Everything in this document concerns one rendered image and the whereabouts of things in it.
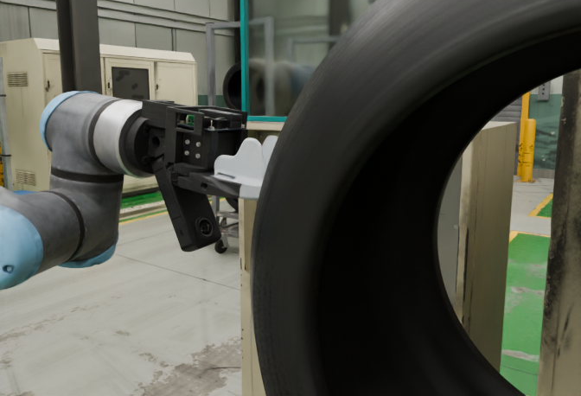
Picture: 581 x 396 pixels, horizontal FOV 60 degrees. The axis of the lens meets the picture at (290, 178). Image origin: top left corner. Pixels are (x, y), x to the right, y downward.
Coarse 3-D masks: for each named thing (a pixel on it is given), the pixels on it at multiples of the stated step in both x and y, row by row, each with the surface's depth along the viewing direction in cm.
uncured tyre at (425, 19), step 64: (384, 0) 32; (448, 0) 27; (512, 0) 25; (576, 0) 24; (320, 64) 36; (384, 64) 30; (448, 64) 27; (512, 64) 50; (576, 64) 47; (320, 128) 33; (384, 128) 30; (448, 128) 54; (320, 192) 33; (384, 192) 57; (256, 256) 38; (320, 256) 36; (384, 256) 59; (256, 320) 38; (320, 320) 50; (384, 320) 58; (448, 320) 57; (320, 384) 37; (384, 384) 55; (448, 384) 58
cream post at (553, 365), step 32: (576, 96) 57; (576, 128) 57; (576, 160) 58; (576, 192) 58; (576, 224) 58; (576, 256) 59; (576, 288) 59; (544, 320) 62; (576, 320) 60; (544, 352) 62; (576, 352) 60; (544, 384) 63; (576, 384) 61
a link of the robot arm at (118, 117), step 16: (112, 112) 57; (128, 112) 56; (96, 128) 58; (112, 128) 56; (128, 128) 57; (96, 144) 58; (112, 144) 56; (112, 160) 57; (128, 160) 57; (144, 176) 60
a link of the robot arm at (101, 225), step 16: (64, 176) 62; (80, 176) 62; (96, 176) 62; (112, 176) 64; (64, 192) 60; (80, 192) 62; (96, 192) 63; (112, 192) 65; (80, 208) 60; (96, 208) 62; (112, 208) 65; (96, 224) 62; (112, 224) 66; (96, 240) 63; (112, 240) 66; (80, 256) 63; (96, 256) 64
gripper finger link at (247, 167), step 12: (252, 144) 48; (228, 156) 50; (240, 156) 49; (252, 156) 48; (216, 168) 51; (228, 168) 50; (240, 168) 49; (252, 168) 48; (264, 168) 48; (228, 180) 49; (240, 180) 49; (252, 180) 48; (240, 192) 48; (252, 192) 48
